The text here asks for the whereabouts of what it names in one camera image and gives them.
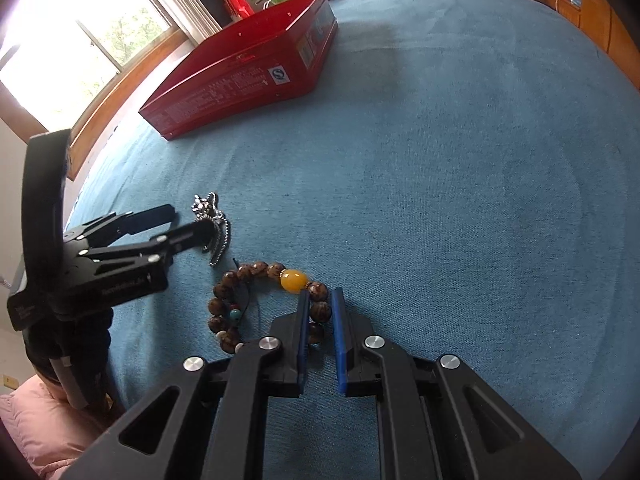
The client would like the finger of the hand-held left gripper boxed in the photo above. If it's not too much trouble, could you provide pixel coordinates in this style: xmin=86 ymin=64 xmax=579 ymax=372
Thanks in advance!
xmin=62 ymin=204 xmax=179 ymax=252
xmin=82 ymin=219 xmax=217 ymax=267

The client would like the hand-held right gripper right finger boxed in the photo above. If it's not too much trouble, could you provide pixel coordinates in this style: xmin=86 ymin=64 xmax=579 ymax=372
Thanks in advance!
xmin=331 ymin=287 xmax=583 ymax=480

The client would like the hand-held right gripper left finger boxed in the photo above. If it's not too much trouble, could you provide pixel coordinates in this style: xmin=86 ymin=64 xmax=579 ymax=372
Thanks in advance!
xmin=60 ymin=290 xmax=312 ymax=480

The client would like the silver chain ornament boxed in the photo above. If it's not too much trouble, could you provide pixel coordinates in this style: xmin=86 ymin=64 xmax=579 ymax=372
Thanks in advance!
xmin=189 ymin=191 xmax=233 ymax=268

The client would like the wooden bead bracelet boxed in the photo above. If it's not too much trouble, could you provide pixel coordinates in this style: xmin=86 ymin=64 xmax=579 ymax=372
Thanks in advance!
xmin=207 ymin=260 xmax=333 ymax=356

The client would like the red box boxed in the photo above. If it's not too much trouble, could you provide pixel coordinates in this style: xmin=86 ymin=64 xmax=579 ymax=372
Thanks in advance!
xmin=137 ymin=0 xmax=338 ymax=142

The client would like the wooden framed window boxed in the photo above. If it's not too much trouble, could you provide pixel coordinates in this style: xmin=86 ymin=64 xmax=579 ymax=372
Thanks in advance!
xmin=0 ymin=0 xmax=196 ymax=181

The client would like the blue blanket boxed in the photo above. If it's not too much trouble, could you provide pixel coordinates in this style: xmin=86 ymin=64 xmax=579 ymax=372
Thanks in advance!
xmin=62 ymin=0 xmax=640 ymax=480

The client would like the pink clothing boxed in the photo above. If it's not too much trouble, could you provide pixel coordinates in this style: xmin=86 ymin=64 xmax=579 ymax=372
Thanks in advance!
xmin=0 ymin=375 xmax=101 ymax=480

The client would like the pale curtain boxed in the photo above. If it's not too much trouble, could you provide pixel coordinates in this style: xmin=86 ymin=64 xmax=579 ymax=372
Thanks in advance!
xmin=145 ymin=0 xmax=223 ymax=41

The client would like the red bag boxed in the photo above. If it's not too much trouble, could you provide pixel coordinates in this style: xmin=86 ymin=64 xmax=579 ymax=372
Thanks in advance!
xmin=222 ymin=0 xmax=256 ymax=23

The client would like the wooden desk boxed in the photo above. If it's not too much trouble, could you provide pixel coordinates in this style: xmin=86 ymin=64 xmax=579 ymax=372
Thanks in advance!
xmin=515 ymin=0 xmax=640 ymax=96

